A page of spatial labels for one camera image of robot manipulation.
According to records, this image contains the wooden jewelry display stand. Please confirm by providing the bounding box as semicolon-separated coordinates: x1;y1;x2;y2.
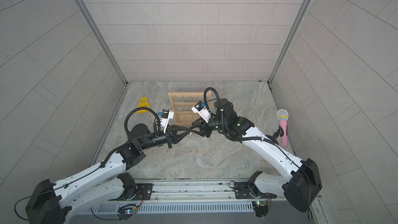
169;91;203;127

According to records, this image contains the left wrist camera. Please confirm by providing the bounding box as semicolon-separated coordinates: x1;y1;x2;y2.
158;110;174;134

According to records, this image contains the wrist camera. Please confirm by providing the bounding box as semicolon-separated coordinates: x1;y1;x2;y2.
158;110;174;134
191;101;211;123

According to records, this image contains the left green circuit board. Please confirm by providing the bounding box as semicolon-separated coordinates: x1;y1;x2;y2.
117;204;138;221

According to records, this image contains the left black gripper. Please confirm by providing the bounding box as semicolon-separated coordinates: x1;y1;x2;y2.
139;125;190;151

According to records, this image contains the white ventilation grille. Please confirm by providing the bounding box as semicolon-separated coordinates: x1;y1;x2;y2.
80;201;254;215

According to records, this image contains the yellow triangular plastic piece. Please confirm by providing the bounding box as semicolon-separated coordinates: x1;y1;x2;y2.
136;97;150;114

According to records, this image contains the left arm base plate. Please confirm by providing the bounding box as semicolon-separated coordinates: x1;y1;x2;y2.
117;183;154;201

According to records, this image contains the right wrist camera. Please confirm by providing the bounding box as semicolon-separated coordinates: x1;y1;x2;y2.
191;101;211;123

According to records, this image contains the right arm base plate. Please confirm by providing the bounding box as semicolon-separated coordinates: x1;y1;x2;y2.
229;181;277;199

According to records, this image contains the green circuit board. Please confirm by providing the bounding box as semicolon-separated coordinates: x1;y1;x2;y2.
252;201;269;218
117;204;138;221

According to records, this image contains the pink toy microphone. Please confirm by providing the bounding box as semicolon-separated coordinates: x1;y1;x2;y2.
277;109;289;146

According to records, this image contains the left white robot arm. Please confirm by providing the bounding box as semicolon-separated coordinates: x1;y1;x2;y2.
14;107;194;224

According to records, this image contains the right green circuit board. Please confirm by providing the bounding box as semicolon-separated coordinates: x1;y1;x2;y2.
252;201;269;218

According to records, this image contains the aluminium mounting rail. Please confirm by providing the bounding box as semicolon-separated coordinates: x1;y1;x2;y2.
74;178;321;204

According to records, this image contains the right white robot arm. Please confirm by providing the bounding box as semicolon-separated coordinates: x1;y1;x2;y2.
192;87;322;213

